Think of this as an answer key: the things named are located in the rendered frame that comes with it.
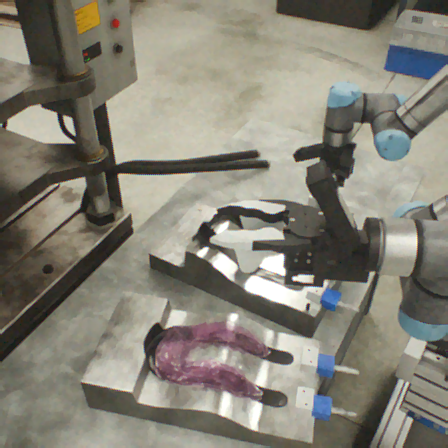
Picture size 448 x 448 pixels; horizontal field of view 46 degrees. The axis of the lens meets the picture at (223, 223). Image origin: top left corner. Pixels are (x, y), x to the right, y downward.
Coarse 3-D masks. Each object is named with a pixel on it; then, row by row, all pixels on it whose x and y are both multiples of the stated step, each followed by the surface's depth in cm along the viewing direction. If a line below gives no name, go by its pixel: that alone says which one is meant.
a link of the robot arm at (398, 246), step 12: (384, 228) 67; (396, 228) 66; (408, 228) 66; (384, 240) 66; (396, 240) 66; (408, 240) 66; (384, 252) 66; (396, 252) 66; (408, 252) 65; (384, 264) 66; (396, 264) 66; (408, 264) 66
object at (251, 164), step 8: (256, 160) 186; (264, 160) 188; (176, 168) 171; (184, 168) 173; (192, 168) 174; (200, 168) 175; (208, 168) 177; (216, 168) 178; (224, 168) 180; (232, 168) 181; (240, 168) 183; (248, 168) 185; (256, 168) 187
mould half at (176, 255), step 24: (192, 216) 161; (168, 240) 153; (168, 264) 148; (192, 264) 142; (216, 264) 138; (264, 264) 143; (216, 288) 143; (240, 288) 138; (264, 288) 137; (336, 288) 144; (264, 312) 139; (288, 312) 133; (312, 312) 130
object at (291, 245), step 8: (264, 240) 65; (272, 240) 65; (280, 240) 66; (288, 240) 66; (296, 240) 66; (304, 240) 66; (256, 248) 66; (264, 248) 66; (272, 248) 65; (280, 248) 65; (288, 248) 65; (296, 248) 65; (304, 248) 66
